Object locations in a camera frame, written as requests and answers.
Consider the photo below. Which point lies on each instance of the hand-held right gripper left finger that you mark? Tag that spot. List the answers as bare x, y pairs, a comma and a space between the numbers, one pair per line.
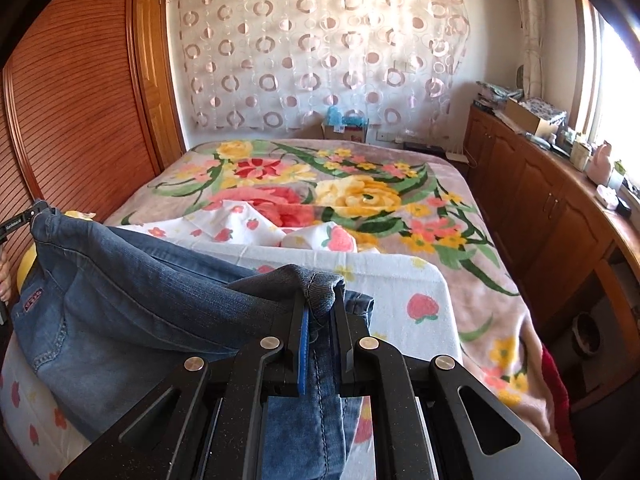
302, 355

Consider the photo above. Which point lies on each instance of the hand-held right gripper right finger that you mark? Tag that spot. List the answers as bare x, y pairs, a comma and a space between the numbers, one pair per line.
345, 355

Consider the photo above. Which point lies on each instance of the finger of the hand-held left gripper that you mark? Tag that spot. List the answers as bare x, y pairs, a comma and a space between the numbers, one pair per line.
42, 208

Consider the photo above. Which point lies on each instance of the blue denim pants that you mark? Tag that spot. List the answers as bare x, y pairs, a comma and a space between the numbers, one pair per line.
140, 305

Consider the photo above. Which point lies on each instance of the person's left hand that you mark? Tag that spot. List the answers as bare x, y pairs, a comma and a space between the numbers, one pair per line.
4, 275

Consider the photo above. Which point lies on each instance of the yellow pillow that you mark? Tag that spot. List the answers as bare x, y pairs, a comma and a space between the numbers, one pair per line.
27, 265

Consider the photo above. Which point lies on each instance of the white strawberry print sheet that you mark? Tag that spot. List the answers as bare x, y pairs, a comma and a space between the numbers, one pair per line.
400, 285

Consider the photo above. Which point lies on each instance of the wooden slatted wardrobe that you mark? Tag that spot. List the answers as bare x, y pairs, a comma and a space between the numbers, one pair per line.
85, 90

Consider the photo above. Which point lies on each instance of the floral blanket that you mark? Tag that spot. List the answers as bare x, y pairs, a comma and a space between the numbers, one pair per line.
450, 200

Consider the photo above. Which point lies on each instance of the red cloth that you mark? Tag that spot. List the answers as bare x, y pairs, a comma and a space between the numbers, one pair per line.
557, 400

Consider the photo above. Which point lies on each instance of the small cardboard box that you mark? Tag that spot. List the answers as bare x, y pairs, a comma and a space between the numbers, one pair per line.
342, 134

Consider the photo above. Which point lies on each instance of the dark bowl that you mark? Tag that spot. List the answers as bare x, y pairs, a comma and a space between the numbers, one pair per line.
586, 335

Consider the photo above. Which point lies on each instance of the wooden side cabinet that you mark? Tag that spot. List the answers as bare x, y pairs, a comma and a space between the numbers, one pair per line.
545, 210

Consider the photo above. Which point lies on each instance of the open cardboard box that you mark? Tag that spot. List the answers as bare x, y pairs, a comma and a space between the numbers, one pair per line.
530, 116

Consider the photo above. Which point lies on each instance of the sheer circle pattern curtain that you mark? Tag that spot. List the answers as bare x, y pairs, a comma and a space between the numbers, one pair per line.
320, 50

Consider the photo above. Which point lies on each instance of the white jar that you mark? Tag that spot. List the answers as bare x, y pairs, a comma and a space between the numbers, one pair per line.
580, 156

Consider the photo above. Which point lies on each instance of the pink figurine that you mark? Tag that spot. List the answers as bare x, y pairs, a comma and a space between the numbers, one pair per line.
599, 165

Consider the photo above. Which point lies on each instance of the beige window curtain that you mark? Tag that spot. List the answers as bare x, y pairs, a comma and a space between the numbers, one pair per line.
530, 25

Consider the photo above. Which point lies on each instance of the window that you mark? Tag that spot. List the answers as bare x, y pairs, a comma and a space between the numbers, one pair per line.
617, 90

